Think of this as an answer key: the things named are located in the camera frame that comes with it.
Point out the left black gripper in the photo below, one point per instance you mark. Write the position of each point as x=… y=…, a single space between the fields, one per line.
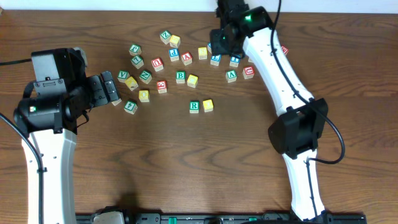
x=96 y=91

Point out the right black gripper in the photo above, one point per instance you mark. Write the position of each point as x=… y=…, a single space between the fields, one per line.
x=216 y=45

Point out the blue T block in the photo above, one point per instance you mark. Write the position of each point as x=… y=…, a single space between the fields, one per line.
x=234 y=61

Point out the green B block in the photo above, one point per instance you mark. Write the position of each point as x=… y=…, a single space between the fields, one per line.
x=180 y=77

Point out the yellow O block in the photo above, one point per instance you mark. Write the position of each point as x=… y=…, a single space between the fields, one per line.
x=208 y=105

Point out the green R block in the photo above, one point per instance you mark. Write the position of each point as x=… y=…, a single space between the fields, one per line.
x=194 y=107

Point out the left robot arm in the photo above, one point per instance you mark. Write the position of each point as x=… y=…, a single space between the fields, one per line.
x=47 y=117

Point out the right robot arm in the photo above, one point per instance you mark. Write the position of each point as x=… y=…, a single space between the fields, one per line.
x=299 y=125

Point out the green V block left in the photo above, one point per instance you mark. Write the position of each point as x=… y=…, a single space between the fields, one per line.
x=123 y=76

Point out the green v block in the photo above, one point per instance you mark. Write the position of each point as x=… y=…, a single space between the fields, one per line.
x=231 y=76
x=123 y=76

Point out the blue L block upper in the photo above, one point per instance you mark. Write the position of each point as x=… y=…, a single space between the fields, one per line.
x=209 y=48

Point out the blue l block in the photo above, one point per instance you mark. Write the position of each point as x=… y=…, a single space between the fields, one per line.
x=209 y=48
x=215 y=60

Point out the yellow block near V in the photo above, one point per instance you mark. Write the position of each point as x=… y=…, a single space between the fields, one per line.
x=131 y=83

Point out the blue L block lower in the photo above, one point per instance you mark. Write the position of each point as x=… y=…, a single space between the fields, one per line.
x=215 y=60

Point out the yellow block far left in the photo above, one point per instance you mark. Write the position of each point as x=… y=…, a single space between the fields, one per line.
x=116 y=102

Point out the yellow block centre top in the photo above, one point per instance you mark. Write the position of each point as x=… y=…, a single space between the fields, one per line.
x=202 y=53

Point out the green 7 block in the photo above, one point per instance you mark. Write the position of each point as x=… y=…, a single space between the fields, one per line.
x=137 y=61

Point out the green V block right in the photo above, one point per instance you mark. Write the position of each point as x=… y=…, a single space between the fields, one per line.
x=231 y=76

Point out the green 4 block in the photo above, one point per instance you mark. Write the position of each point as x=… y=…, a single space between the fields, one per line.
x=130 y=107

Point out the red U block right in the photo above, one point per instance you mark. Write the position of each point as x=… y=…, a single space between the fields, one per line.
x=248 y=72

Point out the red u block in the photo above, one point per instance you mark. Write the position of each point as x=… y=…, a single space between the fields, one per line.
x=248 y=72
x=157 y=64

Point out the green N block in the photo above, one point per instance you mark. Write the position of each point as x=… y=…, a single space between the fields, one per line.
x=145 y=76

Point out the green J block left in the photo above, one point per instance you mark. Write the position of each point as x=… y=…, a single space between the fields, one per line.
x=135 y=50

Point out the yellow block lower middle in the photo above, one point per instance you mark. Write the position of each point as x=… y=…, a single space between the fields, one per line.
x=144 y=96

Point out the red A block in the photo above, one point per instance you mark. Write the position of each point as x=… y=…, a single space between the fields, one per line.
x=186 y=58

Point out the red U block left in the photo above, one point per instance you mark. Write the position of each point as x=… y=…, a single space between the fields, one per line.
x=157 y=64

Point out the yellow block beside Z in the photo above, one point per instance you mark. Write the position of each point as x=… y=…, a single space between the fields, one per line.
x=175 y=41

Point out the yellow block beside R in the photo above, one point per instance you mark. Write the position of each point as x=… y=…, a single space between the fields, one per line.
x=192 y=81

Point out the red M block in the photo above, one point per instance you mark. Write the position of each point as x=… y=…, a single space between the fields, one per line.
x=285 y=50

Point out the blue P block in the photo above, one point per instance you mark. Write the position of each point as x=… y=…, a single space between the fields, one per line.
x=174 y=55

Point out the green Z block top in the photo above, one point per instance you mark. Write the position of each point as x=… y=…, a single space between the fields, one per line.
x=165 y=37

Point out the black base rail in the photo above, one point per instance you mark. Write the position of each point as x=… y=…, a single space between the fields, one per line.
x=118 y=215

